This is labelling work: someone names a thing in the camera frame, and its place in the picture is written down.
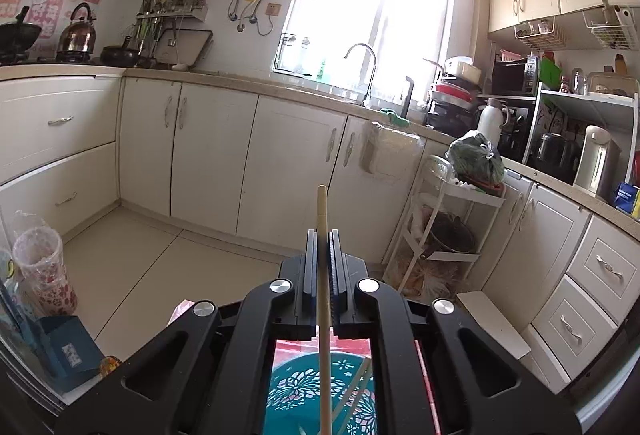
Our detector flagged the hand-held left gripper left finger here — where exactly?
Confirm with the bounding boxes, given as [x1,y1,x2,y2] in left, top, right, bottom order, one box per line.
[55,229,321,435]

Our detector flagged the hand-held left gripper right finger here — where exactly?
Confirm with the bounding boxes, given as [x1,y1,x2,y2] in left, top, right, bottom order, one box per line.
[327,229,583,435]

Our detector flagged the single wooden chopstick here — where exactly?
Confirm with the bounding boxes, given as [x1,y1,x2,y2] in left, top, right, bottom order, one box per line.
[316,185,332,435]

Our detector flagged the teal perforated plastic basket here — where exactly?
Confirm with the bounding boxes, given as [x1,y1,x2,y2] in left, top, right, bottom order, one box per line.
[263,339,378,435]

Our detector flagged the bunch of wooden chopsticks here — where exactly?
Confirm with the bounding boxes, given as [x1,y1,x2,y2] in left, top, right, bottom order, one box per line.
[295,357,373,435]

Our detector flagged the black pot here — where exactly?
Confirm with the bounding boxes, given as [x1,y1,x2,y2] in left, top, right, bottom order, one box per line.
[427,211,477,258]

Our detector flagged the clear hanging plastic bag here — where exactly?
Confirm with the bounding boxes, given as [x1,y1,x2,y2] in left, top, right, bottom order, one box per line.
[361,121,426,176]

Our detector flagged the red checkered plastic tablecloth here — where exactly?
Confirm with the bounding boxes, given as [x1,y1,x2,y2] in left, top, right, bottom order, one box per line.
[167,297,445,435]

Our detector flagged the white sink base cabinet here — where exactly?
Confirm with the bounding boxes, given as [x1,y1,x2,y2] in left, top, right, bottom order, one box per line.
[117,75,451,266]

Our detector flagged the white tiered trolley rack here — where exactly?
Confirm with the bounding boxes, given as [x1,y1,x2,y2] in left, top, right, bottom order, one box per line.
[382,155,508,301]

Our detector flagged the green vegetable bag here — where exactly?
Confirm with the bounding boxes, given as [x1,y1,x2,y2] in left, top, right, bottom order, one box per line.
[446,131,507,188]

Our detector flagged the chrome curved faucet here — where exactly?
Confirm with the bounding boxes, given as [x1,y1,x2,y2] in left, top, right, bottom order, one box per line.
[344,42,378,108]

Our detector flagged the black tap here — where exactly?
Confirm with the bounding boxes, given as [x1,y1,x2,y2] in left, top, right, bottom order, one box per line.
[400,76,416,118]

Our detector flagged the stack of pots and bowls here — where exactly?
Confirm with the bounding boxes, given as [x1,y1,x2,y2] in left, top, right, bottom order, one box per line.
[425,56,483,128]

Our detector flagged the white thermos flask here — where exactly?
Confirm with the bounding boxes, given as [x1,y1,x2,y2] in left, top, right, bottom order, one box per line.
[476,98,511,146]

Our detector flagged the white drawer cabinet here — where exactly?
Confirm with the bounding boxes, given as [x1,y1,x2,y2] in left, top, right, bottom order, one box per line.
[480,160,640,396]
[0,74,126,236]

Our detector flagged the black rice cooker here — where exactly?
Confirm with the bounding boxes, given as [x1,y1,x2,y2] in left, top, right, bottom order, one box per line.
[529,131,581,176]

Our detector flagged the blue cardboard box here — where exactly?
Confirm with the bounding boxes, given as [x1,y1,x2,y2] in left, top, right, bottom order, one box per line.
[37,315,106,391]

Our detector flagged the black framed tray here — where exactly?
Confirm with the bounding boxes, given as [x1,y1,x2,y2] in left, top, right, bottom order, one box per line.
[167,29,214,68]

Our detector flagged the white framed window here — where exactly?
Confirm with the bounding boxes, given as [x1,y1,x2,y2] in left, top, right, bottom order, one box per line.
[272,0,458,103]

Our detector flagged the black microwave oven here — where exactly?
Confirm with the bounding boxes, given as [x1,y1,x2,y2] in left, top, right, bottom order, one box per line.
[491,56,541,97]

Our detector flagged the floral trash bin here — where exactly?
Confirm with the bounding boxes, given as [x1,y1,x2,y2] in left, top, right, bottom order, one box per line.
[12,210,78,316]

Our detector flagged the white electric water boiler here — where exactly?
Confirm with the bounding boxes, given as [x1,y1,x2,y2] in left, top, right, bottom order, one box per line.
[573,125,622,197]

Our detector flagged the black frying pan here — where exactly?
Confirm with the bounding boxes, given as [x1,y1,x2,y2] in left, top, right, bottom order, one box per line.
[101,44,142,67]

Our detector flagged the green plastic board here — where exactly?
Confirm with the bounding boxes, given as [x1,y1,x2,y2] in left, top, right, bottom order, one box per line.
[539,58,563,88]

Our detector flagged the blue snack packet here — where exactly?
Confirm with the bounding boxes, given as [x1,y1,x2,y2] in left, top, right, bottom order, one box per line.
[614,182,640,218]

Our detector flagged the white countertop storage shelf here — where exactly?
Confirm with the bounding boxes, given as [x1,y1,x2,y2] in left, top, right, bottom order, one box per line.
[522,82,640,166]

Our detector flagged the clear food container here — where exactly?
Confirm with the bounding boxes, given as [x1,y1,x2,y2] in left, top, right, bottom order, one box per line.
[586,71,633,97]

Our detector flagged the steel kettle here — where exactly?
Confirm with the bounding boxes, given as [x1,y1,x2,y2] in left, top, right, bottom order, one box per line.
[56,2,97,53]

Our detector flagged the gas stove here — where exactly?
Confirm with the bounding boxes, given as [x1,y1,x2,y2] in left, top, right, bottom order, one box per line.
[0,52,103,66]

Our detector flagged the black wok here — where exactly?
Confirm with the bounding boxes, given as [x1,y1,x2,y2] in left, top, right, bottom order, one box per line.
[0,6,43,61]

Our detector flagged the water heater hoses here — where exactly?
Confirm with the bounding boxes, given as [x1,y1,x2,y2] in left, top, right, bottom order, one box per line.
[229,0,276,36]

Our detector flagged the wall utensil rack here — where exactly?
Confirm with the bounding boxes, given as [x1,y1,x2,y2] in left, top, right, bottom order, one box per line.
[134,0,208,66]

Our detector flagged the white wire hanging basket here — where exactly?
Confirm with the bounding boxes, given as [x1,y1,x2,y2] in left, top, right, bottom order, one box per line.
[582,5,640,51]
[514,18,568,51]

